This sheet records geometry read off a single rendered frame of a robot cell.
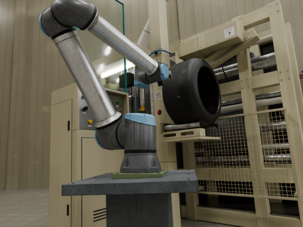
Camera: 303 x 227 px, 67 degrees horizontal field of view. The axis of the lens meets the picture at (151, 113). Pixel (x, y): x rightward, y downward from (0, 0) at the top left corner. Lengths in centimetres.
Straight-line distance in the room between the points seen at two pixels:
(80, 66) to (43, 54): 592
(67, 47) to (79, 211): 115
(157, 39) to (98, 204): 153
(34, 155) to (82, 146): 479
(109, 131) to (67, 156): 77
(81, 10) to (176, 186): 77
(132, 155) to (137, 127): 13
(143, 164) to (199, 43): 157
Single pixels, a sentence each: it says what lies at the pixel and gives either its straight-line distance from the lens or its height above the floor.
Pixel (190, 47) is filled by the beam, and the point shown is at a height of 169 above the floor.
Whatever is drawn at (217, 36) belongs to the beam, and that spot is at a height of 171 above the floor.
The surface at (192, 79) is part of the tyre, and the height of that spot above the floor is 122.
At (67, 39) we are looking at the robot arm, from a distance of 112.
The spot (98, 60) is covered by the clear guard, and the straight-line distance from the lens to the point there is 209.
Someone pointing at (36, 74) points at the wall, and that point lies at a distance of 693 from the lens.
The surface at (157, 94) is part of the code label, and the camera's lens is 212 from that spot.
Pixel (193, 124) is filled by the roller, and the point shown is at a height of 90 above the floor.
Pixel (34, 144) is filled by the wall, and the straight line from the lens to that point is 657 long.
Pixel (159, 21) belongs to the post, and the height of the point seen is 193.
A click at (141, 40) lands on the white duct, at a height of 202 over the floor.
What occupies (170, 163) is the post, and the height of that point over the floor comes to 61.
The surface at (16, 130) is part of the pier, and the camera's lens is 682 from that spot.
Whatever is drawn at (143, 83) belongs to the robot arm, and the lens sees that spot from 138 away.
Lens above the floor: 70
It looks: 10 degrees up
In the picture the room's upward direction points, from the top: 3 degrees counter-clockwise
